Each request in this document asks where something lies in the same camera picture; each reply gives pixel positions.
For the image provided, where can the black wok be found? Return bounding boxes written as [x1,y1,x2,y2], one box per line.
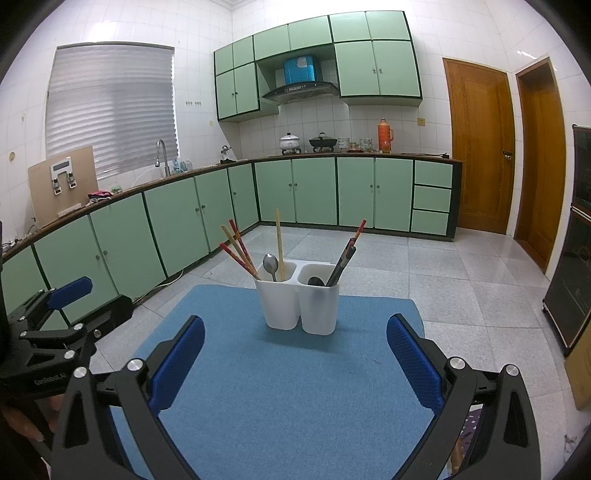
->
[308,132,339,152]

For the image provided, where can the cardboard box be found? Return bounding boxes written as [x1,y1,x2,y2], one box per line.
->
[563,323,591,411]

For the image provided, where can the black chopstick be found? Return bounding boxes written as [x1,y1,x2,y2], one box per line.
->
[325,246,358,287]
[330,237,356,282]

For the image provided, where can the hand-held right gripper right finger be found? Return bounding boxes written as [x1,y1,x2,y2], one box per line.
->
[385,314,542,480]

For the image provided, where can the patterned cloth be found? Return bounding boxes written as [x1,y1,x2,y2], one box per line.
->
[455,406,485,457]

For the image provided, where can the floor cable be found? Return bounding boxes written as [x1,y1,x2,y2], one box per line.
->
[134,268,185,305]

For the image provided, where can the black range hood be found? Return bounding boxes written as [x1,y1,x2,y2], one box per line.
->
[262,81,339,103]

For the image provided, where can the green drawer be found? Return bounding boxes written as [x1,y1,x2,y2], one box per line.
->
[414,160,453,188]
[412,185,452,212]
[411,210,450,234]

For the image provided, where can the window blinds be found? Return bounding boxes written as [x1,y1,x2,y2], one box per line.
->
[45,44,180,176]

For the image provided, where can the black glass-front cabinet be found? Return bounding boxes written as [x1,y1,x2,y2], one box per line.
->
[542,124,591,357]

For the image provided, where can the orange thermos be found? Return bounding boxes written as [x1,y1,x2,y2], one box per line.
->
[378,118,394,154]

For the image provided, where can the white two-compartment utensil holder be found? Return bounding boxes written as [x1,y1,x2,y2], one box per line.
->
[255,260,340,335]

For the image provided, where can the person's left hand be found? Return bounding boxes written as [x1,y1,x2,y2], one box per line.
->
[0,396,63,446]

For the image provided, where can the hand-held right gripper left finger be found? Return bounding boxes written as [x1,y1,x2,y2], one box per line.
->
[51,315,206,480]

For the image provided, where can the blue mat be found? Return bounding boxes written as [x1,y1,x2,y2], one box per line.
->
[108,284,451,480]

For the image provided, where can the closed wooden door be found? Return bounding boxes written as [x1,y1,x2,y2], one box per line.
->
[442,56,516,235]

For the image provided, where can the metal faucet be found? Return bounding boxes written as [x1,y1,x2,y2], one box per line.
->
[156,139,171,178]

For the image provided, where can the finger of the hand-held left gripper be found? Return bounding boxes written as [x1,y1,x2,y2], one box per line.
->
[7,276,93,324]
[21,295,134,365]

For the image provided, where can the blue hood cover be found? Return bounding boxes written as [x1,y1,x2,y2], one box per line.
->
[283,55,319,86]

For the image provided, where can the wooden board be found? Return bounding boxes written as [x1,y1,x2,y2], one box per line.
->
[27,145,97,230]

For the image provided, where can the green upper cabinets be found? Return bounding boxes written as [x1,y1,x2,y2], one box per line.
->
[213,10,424,123]

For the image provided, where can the green base cabinets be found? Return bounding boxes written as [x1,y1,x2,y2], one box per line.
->
[0,156,463,326]

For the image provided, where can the wooden door in recess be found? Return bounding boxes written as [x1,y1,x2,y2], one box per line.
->
[513,56,568,275]

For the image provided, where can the red-ended wooden chopstick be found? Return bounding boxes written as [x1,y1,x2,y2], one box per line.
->
[229,219,260,277]
[221,224,256,278]
[337,220,368,268]
[219,243,259,280]

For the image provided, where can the row of jars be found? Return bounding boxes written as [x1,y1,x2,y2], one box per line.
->
[338,137,375,153]

